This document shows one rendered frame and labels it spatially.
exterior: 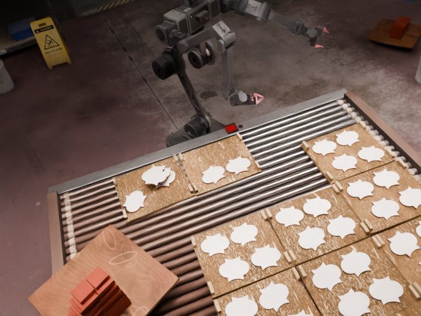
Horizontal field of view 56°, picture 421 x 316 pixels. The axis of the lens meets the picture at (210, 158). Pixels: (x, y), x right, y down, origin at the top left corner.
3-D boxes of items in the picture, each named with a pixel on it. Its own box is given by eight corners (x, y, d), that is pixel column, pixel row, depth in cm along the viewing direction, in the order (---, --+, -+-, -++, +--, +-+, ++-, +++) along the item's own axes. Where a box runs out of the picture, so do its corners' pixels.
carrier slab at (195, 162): (178, 157, 248) (178, 155, 247) (239, 135, 254) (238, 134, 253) (196, 197, 224) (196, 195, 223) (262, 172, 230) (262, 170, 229)
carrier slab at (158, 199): (113, 180, 241) (112, 179, 240) (176, 157, 248) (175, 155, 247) (126, 224, 217) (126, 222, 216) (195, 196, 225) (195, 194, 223)
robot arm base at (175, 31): (178, 40, 254) (175, 23, 245) (187, 44, 249) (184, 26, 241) (168, 46, 250) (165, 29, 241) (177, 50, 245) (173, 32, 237)
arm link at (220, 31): (225, 15, 208) (212, 24, 204) (238, 38, 212) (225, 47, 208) (186, 36, 246) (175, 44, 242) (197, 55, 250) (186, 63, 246)
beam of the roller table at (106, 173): (52, 193, 249) (48, 187, 244) (343, 94, 279) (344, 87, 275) (52, 203, 243) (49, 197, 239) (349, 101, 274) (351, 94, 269)
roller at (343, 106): (62, 204, 239) (59, 199, 235) (346, 106, 267) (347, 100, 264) (63, 210, 236) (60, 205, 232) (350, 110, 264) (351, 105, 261)
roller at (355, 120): (64, 222, 229) (61, 218, 225) (359, 119, 257) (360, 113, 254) (65, 229, 225) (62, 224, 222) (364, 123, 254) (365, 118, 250)
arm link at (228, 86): (228, 29, 214) (215, 39, 209) (237, 33, 211) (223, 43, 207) (230, 88, 248) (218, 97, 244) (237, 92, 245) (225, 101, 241)
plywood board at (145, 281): (29, 300, 182) (27, 298, 181) (111, 226, 205) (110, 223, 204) (94, 374, 156) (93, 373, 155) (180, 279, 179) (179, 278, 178)
